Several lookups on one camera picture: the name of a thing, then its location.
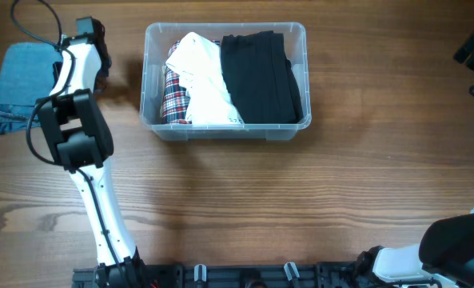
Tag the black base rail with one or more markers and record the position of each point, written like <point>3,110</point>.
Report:
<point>320,275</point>

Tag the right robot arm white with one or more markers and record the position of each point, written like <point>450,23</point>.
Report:
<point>443,258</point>

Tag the blue denim jeans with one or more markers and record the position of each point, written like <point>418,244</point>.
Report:
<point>26,75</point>

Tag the white printed t-shirt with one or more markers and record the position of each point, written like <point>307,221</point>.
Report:
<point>196,61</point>

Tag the clear plastic storage bin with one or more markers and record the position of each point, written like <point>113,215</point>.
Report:
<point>160,36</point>

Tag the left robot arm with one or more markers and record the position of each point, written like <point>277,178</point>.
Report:
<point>80,142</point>

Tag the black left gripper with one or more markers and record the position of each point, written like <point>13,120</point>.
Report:
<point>103,82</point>

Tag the black garment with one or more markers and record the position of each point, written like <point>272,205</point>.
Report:
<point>259,78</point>

